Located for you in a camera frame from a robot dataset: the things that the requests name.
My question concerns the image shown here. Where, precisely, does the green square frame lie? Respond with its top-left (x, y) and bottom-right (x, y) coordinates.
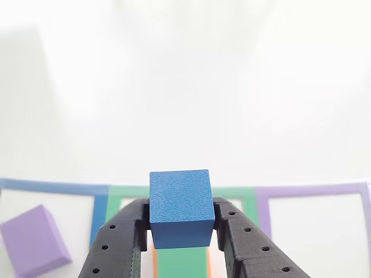
top-left (104, 185), bottom-right (259, 229)

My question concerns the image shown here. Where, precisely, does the small blue cube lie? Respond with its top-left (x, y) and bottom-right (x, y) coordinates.
top-left (149, 169), bottom-right (216, 250)

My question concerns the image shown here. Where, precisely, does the purple cube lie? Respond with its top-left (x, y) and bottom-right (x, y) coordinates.
top-left (0, 204), bottom-right (73, 278)

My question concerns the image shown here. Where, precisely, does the blue square frame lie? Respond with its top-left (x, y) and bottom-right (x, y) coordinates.
top-left (0, 178), bottom-right (110, 247)

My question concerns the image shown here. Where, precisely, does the purple square frame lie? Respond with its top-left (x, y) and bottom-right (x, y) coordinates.
top-left (254, 182), bottom-right (371, 240)

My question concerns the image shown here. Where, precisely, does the orange cube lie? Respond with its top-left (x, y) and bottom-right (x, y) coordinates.
top-left (152, 247), bottom-right (212, 278)

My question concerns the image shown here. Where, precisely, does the green cube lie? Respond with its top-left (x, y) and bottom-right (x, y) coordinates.
top-left (156, 246), bottom-right (209, 278)

